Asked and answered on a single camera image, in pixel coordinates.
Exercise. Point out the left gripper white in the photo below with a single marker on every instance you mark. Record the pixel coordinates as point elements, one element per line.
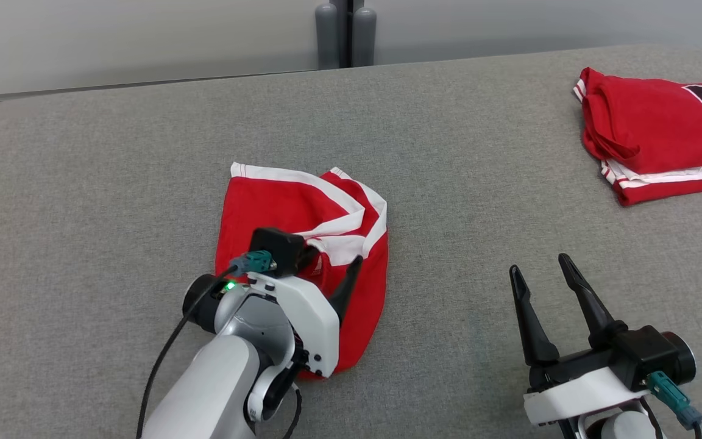
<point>314,323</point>

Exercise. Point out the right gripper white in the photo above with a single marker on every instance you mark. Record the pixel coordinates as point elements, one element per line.
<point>576,393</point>

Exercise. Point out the red shorts with white stripes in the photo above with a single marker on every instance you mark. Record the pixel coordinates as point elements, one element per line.
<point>253,207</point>

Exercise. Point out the red white-trimmed jersey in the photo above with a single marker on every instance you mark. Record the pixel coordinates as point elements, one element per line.
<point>643,122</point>

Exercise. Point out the right white grey robot arm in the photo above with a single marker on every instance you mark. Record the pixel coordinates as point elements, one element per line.
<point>625,428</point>

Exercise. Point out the grey cylinder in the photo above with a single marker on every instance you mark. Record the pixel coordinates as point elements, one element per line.
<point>364,36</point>
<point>326,36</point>

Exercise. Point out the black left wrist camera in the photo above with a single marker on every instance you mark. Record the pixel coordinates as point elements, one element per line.
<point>278,247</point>

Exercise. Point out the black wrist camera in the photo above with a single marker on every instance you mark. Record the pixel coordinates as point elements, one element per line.
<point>649,353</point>
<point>278,247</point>

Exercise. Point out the teal left camera connector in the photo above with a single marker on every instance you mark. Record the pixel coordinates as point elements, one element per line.
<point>256,262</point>

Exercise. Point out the teal camera connector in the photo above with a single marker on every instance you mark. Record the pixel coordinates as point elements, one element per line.
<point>671,396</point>
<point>256,262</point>

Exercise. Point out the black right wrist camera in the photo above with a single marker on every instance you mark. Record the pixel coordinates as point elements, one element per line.
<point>649,353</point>

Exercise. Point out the teal right camera connector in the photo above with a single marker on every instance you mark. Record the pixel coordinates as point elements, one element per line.
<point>671,396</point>

